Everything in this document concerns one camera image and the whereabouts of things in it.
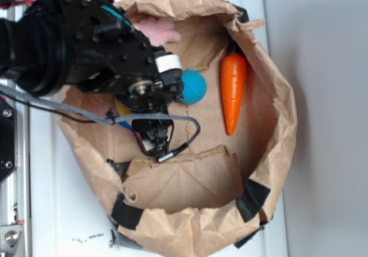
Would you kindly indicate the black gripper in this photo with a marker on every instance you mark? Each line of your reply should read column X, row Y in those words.
column 109, row 55

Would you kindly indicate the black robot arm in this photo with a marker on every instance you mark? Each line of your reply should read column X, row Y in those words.
column 34, row 55

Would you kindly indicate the blue ball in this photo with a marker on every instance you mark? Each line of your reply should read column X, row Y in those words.
column 194, row 87

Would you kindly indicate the pink plush bunny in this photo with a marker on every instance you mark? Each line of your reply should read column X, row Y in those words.
column 158, row 30

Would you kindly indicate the orange toy carrot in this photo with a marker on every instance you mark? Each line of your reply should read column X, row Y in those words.
column 232, row 79

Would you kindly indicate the brown paper bag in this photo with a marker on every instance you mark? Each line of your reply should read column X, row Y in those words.
column 220, row 190

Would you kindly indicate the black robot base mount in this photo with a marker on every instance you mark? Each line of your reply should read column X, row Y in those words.
column 7, row 140

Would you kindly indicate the aluminium frame rail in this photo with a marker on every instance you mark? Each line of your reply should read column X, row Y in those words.
column 16, row 229

